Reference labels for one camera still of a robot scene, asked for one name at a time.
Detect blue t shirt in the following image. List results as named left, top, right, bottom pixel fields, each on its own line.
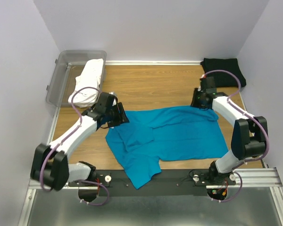
left=106, top=106, right=228, bottom=189

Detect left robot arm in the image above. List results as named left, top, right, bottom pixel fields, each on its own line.
left=30, top=92, right=129, bottom=191

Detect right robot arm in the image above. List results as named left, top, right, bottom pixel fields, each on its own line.
left=191, top=88, right=269, bottom=185

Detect folded black t shirt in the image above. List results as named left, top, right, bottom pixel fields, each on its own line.
left=200, top=58, right=247, bottom=88

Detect white t shirt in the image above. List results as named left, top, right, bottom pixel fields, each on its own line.
left=68, top=58, right=104, bottom=108

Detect clear plastic bin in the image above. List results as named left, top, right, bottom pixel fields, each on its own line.
left=46, top=50, right=107, bottom=107

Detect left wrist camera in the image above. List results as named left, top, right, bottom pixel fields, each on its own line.
left=110, top=92, right=118, bottom=106

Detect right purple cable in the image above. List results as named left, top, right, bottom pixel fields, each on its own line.
left=202, top=70, right=271, bottom=203

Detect white table edge rail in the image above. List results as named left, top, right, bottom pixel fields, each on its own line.
left=106, top=60, right=201, bottom=65

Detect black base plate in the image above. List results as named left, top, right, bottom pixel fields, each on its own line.
left=68, top=168, right=241, bottom=197

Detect aluminium frame rail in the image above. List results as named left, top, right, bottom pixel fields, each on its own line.
left=28, top=168, right=283, bottom=189

